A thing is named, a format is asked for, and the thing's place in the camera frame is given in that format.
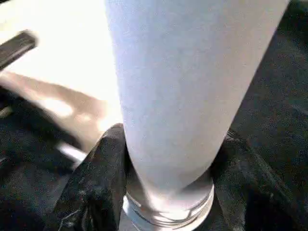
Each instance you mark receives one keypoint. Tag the white plastic table top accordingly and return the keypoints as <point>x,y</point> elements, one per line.
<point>67,62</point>

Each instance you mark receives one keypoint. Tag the black mat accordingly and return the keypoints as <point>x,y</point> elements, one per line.
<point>279,96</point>

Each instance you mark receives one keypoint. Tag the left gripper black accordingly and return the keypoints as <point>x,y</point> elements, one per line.
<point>17,47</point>

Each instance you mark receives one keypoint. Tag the white plastic table leg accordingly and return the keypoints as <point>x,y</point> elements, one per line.
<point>187,86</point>

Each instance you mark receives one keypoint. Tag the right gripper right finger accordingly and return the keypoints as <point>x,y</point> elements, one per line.
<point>255,187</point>

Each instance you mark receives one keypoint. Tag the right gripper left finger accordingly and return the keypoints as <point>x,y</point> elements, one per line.
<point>96,187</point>

